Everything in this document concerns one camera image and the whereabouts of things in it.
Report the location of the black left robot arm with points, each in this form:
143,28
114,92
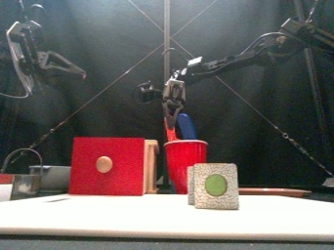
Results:
38,9

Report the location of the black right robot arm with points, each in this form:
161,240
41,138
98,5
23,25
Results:
244,58

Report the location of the white cutting board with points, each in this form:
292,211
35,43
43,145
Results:
130,218

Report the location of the brown flat plate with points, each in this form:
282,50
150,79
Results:
278,192

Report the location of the red plastic cup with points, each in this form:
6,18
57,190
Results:
182,162

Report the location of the wooden box with red front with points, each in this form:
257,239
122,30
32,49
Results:
87,182

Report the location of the small metal bucket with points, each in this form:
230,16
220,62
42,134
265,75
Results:
26,187

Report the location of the red and white box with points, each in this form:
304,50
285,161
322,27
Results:
6,187

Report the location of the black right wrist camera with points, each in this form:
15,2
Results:
147,92

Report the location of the vertical metal frame pole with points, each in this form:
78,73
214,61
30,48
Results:
167,32

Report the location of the black slanted frame leg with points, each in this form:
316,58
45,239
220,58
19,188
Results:
317,104

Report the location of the grey frame foot bracket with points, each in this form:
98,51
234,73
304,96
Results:
329,182

